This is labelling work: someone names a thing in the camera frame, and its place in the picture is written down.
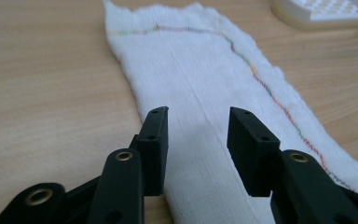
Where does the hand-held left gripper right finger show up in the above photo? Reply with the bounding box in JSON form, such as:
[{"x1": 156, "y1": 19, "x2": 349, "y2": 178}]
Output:
[{"x1": 227, "y1": 106, "x2": 358, "y2": 224}]

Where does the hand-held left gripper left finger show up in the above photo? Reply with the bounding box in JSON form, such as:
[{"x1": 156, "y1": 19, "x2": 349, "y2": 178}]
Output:
[{"x1": 87, "y1": 105, "x2": 170, "y2": 224}]

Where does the white cloth with coloured stitching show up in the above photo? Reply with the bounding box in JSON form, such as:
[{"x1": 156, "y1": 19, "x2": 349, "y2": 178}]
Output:
[{"x1": 103, "y1": 0, "x2": 358, "y2": 224}]

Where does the white perforated plastic tray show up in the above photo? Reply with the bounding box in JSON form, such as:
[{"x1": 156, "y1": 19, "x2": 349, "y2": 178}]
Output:
[{"x1": 269, "y1": 0, "x2": 358, "y2": 32}]

